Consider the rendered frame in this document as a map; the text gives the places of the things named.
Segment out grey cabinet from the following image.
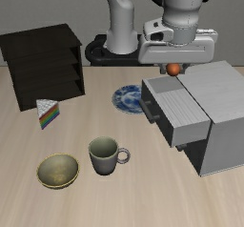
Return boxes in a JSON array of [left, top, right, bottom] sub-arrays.
[[175, 59, 244, 178]]

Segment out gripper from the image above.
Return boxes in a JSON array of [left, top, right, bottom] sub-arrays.
[[137, 18, 219, 74]]

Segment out olive bowl with yellow rim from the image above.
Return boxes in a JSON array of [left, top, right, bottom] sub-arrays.
[[35, 153, 81, 190]]

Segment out grey-green mug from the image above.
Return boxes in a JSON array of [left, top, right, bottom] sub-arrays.
[[88, 135, 132, 176]]

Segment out grey cabinet drawer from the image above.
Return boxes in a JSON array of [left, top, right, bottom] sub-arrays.
[[139, 75, 213, 149]]

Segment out orange-brown egg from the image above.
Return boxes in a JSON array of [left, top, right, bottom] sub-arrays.
[[166, 62, 182, 77]]

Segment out rainbow cake wedge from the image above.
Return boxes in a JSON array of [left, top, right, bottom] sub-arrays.
[[35, 98, 61, 131]]

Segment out blue and white plate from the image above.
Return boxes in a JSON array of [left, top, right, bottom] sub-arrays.
[[111, 84, 145, 115]]

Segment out dark slatted rack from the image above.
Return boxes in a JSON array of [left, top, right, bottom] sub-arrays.
[[0, 23, 87, 113]]

